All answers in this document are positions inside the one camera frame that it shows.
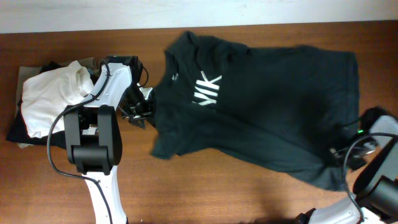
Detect dark green Nike t-shirt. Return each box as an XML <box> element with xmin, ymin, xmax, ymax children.
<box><xmin>152</xmin><ymin>31</ymin><xmax>359</xmax><ymax>191</ymax></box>

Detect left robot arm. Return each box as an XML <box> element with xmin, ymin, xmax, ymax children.
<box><xmin>63</xmin><ymin>56</ymin><xmax>154</xmax><ymax>223</ymax></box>

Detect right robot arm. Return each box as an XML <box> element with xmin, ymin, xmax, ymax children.
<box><xmin>293</xmin><ymin>106</ymin><xmax>397</xmax><ymax>224</ymax></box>

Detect white folded t-shirt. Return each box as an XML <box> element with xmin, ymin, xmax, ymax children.
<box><xmin>21</xmin><ymin>61</ymin><xmax>94</xmax><ymax>138</ymax></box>

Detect black folded garment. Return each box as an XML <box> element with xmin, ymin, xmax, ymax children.
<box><xmin>6</xmin><ymin>62</ymin><xmax>94</xmax><ymax>145</ymax></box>

